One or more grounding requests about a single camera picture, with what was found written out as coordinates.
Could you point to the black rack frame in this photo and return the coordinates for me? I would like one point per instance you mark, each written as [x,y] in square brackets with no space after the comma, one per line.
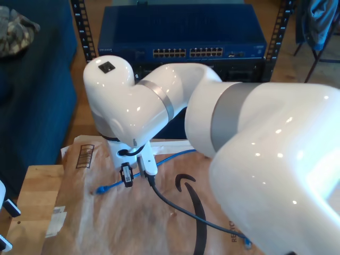
[85,34]

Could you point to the brown packing paper mailer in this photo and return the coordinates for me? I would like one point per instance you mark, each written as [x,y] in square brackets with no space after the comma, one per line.
[106,225]

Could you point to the blue grey jacket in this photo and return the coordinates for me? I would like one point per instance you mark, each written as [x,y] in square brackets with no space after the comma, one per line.
[318,26]

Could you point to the white tape strip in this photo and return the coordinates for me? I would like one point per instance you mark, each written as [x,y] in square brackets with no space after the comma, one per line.
[170,146]

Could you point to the black rack server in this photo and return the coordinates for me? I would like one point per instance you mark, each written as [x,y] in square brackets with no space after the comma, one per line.
[239,71]

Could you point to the blue sofa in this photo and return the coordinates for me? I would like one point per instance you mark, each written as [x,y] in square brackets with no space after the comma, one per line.
[40,106]

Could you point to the camouflage cloth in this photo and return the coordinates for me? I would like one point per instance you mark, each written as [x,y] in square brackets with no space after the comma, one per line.
[16,34]

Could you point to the blue network switch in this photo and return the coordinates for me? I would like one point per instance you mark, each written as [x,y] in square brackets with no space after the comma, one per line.
[180,26]

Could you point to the dark metal chair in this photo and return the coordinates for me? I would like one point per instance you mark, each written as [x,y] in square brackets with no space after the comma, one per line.
[312,69]

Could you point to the white adhesive label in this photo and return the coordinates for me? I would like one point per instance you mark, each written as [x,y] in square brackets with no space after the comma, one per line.
[57,220]

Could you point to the dark blue equipment case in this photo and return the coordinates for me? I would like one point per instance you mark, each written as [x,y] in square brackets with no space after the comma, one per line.
[172,130]

